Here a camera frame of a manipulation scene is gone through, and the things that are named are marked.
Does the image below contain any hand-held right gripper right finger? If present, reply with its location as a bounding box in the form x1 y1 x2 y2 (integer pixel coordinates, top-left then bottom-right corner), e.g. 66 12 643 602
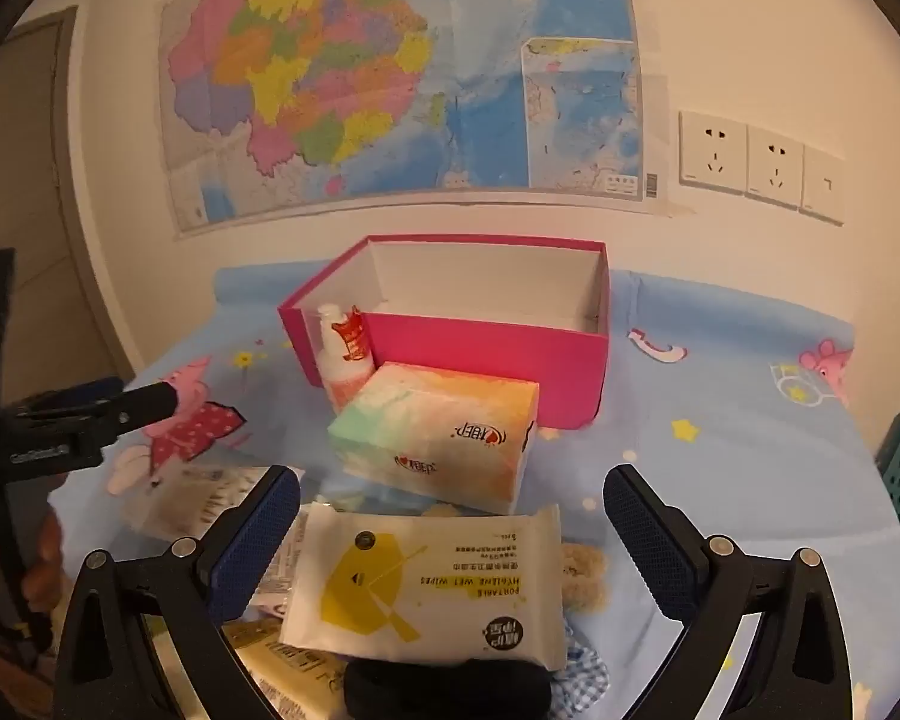
603 463 845 720

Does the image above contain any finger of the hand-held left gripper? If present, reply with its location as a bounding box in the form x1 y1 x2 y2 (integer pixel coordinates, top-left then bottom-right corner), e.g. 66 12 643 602
82 381 183 440
11 377 126 415

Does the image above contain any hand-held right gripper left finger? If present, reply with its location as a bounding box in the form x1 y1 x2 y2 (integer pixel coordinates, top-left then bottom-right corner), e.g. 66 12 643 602
52 463 302 720

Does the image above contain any beige fluffy plush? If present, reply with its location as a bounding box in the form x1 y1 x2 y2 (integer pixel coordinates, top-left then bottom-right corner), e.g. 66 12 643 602
556 540 610 617

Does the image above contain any peach spout pouch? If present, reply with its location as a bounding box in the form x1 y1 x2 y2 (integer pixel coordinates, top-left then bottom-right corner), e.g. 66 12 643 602
130 463 286 542

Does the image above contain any yellow gold tissue packet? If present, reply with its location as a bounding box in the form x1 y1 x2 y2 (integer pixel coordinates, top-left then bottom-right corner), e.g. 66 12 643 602
223 619 350 720

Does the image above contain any blue checked cloth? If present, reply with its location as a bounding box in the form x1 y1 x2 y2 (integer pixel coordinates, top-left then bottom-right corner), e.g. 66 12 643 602
553 626 617 715

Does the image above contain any white yellow wet wipes packet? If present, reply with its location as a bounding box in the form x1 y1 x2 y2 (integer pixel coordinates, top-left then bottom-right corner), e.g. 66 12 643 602
279 502 568 672

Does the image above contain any black soft cloth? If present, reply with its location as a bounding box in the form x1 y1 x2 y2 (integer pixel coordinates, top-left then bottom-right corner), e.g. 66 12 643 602
343 656 552 720

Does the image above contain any pink cardboard box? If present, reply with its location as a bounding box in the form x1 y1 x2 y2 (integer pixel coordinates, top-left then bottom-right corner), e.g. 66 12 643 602
278 234 611 428

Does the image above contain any person's left hand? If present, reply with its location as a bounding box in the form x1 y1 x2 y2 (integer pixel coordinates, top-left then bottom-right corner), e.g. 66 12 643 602
19 502 67 616

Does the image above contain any white lotion pump bottle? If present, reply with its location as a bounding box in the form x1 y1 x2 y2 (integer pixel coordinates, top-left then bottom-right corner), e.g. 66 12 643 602
315 303 376 413

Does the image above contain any brown door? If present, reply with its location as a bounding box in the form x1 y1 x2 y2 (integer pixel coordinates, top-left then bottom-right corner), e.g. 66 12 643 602
0 6 125 391

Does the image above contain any pastel tissue pack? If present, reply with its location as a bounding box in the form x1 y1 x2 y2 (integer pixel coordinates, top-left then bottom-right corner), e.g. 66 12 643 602
327 362 541 515

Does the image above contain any white wall socket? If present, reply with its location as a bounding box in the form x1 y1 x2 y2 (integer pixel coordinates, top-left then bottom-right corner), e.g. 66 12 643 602
745 124 806 208
679 110 749 197

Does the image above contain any white wall switch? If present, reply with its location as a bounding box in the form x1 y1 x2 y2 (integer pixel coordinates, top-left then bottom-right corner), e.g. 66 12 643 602
799 144 847 225

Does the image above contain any colourful wall map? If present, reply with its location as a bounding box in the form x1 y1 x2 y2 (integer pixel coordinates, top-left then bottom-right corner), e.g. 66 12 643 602
157 0 659 235

